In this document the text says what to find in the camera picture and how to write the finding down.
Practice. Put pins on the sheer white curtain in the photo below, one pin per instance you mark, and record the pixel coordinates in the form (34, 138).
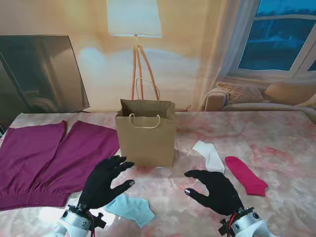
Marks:
(222, 49)

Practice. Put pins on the beige sofa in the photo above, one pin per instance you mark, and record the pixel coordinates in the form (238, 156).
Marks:
(259, 106)

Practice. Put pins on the kraft paper bag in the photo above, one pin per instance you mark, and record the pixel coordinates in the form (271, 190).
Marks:
(145, 145)

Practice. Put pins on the purple shorts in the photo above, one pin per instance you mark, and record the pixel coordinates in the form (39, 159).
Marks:
(29, 163)

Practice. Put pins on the light blue sock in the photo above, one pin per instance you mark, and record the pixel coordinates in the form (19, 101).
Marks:
(133, 209)

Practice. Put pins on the red sock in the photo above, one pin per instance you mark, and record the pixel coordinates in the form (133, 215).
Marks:
(247, 176)

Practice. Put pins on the white framed window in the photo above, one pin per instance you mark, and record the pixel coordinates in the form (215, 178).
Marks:
(276, 39)

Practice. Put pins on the knitted beige cushion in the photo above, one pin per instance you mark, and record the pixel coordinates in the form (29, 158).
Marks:
(242, 92)

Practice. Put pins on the tripod floor lamp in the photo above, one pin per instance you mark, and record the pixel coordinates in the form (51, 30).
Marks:
(134, 17)

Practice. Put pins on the plain tan cushion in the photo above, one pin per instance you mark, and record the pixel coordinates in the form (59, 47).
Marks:
(288, 92)

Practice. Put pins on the flat screen television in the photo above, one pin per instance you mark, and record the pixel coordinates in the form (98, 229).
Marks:
(37, 74)

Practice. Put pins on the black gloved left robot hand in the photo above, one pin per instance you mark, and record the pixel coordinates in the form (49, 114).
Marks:
(98, 185)

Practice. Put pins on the white sock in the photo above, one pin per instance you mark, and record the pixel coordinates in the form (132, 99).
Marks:
(212, 158)

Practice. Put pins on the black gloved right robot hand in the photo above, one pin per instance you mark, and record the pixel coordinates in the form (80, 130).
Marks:
(222, 195)

